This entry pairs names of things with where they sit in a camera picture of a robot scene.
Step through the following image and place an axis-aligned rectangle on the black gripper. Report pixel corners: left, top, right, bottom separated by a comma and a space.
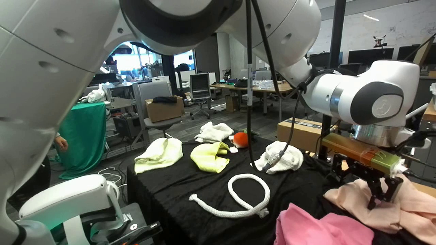
365, 176, 403, 210

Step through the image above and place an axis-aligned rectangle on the pale peach cloth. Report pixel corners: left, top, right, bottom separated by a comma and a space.
324, 176, 436, 245

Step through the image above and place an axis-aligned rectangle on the bright pink cloth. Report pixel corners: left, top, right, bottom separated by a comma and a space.
274, 203, 375, 245

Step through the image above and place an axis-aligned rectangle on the white towel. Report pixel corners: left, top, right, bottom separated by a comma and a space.
255, 140, 304, 174

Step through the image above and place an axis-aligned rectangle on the orange plush carrot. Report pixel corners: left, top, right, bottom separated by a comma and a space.
233, 132, 249, 149

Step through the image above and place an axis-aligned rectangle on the white cloth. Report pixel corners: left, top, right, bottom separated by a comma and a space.
195, 121, 233, 143

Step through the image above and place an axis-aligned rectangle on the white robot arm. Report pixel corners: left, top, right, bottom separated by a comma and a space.
0, 0, 418, 199

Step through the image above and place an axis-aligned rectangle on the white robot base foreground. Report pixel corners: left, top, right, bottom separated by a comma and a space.
12, 173, 161, 245

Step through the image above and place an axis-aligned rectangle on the cardboard box on floor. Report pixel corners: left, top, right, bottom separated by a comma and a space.
277, 119, 322, 153

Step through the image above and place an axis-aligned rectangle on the wooden office table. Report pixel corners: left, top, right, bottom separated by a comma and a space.
213, 80, 294, 112

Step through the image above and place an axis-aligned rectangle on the yellow green cloth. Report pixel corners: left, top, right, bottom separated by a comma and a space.
191, 142, 230, 173

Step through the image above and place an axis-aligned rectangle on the black vertical pole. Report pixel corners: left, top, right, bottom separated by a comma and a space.
319, 0, 346, 161

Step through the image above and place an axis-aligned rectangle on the black table cloth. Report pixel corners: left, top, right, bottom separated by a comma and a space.
127, 135, 428, 245

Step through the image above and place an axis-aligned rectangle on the pale yellow cloth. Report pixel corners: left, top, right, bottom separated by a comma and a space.
134, 138, 183, 174

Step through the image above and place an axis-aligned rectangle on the cardboard box on chair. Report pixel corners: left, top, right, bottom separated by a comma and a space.
146, 95, 184, 123

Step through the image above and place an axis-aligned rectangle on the grey office chair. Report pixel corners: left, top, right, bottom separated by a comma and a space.
134, 82, 184, 147

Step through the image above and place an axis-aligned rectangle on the green draped cloth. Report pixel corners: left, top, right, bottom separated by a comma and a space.
59, 102, 106, 180

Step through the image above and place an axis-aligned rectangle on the white rope tube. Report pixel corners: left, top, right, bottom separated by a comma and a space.
188, 173, 273, 221

